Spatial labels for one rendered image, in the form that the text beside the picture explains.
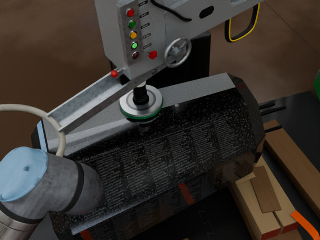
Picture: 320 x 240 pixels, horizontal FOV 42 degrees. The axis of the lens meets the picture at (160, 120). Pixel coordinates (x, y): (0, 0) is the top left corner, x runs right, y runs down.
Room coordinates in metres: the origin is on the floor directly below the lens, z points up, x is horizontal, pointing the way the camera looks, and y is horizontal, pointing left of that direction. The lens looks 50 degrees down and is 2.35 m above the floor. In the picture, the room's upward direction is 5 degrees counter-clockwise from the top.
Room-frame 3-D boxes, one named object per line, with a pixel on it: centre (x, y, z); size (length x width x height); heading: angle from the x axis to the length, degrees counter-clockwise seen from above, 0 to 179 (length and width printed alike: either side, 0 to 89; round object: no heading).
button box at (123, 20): (1.30, 0.08, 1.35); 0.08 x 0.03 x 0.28; 123
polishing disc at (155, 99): (1.43, 0.09, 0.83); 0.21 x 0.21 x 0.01
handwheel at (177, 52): (1.39, -0.08, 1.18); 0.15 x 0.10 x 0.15; 123
